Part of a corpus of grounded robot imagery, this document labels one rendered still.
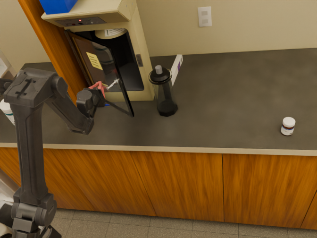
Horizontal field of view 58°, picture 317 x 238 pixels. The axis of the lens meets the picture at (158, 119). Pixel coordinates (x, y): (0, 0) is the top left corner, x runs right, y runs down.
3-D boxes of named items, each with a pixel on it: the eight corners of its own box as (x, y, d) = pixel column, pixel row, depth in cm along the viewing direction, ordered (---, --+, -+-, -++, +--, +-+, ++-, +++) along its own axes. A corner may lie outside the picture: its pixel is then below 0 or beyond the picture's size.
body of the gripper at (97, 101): (98, 86, 117) (92, 98, 112) (105, 104, 124) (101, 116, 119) (83, 86, 119) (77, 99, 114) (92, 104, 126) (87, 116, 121)
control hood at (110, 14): (62, 24, 125) (51, 2, 118) (131, 18, 118) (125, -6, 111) (51, 39, 118) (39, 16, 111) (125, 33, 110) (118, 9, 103)
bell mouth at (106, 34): (101, 20, 142) (97, 10, 138) (135, 17, 138) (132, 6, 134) (89, 40, 131) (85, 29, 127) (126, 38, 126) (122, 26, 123)
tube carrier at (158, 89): (162, 98, 149) (154, 65, 134) (181, 102, 145) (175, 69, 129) (153, 113, 143) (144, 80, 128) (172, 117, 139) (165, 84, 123)
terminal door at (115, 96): (96, 95, 155) (66, 29, 126) (135, 117, 138) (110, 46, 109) (95, 96, 155) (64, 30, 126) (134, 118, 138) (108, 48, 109)
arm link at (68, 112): (13, 83, 72) (54, 91, 71) (21, 63, 74) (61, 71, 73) (67, 132, 112) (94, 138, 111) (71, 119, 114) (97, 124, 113)
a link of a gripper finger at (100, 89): (105, 77, 124) (99, 91, 117) (110, 89, 129) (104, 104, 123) (91, 78, 125) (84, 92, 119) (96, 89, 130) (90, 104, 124)
